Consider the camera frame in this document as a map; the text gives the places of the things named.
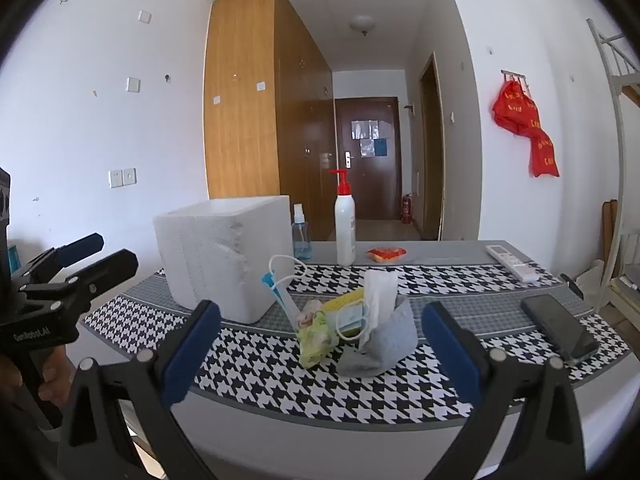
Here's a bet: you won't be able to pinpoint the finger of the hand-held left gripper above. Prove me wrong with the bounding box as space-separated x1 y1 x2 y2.
20 249 140 311
10 232 106 286

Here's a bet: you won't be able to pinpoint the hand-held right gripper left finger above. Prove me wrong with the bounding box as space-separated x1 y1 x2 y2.
56 300 223 480

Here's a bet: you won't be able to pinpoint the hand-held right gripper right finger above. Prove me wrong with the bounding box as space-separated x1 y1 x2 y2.
421 301 588 480

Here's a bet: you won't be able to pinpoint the grey fuzzy cloth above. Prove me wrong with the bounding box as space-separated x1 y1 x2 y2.
335 292 418 378

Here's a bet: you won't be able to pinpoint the white foam box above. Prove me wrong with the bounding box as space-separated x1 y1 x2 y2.
152 196 293 323

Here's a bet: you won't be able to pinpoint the blue face mask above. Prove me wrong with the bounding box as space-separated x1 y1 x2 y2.
334 304 382 347
260 255 312 322

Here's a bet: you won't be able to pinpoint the yellow foam net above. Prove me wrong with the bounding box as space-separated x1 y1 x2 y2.
322 290 368 313

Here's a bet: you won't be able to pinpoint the person's left hand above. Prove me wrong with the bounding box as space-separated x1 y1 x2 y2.
37 347 75 406

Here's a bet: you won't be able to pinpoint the houndstooth tablecloth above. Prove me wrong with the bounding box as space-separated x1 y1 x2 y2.
80 260 633 433

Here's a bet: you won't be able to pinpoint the white remote control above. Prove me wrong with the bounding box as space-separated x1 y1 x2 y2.
485 244 540 282

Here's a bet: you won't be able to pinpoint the black smartphone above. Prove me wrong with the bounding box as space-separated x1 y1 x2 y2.
520 294 600 366

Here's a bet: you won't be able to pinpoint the orange snack packet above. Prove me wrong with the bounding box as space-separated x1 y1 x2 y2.
365 246 408 264

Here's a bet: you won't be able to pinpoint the dark plastic basket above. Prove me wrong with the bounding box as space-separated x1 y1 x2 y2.
560 274 585 301

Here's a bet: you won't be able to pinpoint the white plastic bag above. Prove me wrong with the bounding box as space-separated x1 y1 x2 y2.
575 260 606 311

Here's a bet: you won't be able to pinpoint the white pump bottle red cap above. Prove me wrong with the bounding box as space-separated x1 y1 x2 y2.
328 169 357 267

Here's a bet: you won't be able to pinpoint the blue spray bottle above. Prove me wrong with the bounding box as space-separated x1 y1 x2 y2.
291 203 313 262

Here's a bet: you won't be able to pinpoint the dark brown entrance door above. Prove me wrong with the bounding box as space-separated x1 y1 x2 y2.
334 97 401 221

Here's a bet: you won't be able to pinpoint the brown side door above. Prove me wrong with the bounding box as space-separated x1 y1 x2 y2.
419 52 445 241

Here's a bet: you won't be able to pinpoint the wooden boards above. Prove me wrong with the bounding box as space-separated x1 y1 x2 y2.
601 200 621 286

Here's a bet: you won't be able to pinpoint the wooden wardrobe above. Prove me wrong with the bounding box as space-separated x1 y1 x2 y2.
202 0 335 256

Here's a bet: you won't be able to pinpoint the grey paper notice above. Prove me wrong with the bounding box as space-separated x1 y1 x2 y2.
351 120 382 140

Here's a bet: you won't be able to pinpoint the red hanging cloth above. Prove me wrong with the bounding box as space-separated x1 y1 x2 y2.
491 79 561 178

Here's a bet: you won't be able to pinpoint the white double wall socket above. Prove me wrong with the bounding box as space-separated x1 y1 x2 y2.
108 167 137 189

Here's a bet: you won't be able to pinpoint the white metal bed frame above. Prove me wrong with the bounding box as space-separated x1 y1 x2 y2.
586 17 640 311

